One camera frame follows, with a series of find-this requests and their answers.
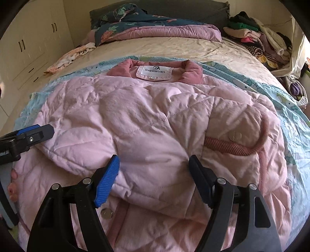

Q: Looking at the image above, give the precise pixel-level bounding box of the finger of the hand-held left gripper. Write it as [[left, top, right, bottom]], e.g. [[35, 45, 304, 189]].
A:
[[0, 125, 40, 141], [15, 124, 55, 153]]

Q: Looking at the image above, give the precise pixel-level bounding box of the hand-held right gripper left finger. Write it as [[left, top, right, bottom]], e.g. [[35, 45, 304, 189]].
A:
[[27, 154, 120, 252]]

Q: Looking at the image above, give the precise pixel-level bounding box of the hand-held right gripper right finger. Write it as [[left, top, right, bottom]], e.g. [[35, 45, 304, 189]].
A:
[[188, 154, 282, 252]]

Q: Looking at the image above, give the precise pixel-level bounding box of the pink quilted jacket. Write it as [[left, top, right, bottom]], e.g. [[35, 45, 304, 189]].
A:
[[11, 59, 292, 252]]

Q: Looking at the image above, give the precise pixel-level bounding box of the bag with purple clothes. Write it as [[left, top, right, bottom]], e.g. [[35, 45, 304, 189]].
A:
[[283, 76, 308, 107]]

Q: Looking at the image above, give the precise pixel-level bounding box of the pile of mixed clothes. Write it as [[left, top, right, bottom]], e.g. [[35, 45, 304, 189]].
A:
[[223, 11, 293, 72]]

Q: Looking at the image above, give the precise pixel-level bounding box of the person's left hand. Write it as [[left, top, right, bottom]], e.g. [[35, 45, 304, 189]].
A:
[[7, 168, 20, 203]]

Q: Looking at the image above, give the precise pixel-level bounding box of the pale pink crumpled garment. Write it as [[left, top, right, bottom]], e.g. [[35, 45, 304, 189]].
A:
[[44, 42, 96, 74]]

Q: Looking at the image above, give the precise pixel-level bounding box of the cream wardrobe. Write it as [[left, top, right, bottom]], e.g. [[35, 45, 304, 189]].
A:
[[0, 0, 74, 117]]

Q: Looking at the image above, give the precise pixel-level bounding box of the blue cartoon print blanket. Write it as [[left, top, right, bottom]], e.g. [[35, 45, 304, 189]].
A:
[[15, 55, 310, 243]]

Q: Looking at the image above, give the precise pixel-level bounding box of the bed with beige sheet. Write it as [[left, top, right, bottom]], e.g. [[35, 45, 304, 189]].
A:
[[0, 34, 310, 218]]

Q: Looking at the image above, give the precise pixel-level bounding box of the dark floral quilt pink lining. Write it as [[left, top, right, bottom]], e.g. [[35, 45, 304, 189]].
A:
[[87, 4, 222, 47]]

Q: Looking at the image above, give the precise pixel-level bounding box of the white curtain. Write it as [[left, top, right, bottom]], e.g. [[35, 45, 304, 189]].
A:
[[288, 15, 308, 78]]

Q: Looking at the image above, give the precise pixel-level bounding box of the dark grey headboard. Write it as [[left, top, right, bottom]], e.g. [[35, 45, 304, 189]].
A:
[[89, 0, 230, 22]]

